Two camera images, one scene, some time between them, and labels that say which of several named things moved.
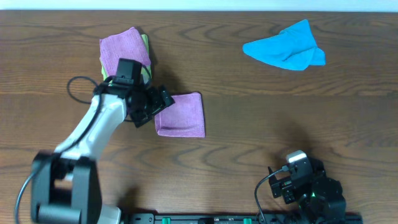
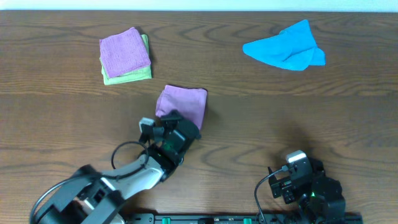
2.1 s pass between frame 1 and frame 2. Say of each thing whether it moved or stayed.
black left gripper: moved
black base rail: stayed
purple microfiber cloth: moved
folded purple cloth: stayed
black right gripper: stayed
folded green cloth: stayed
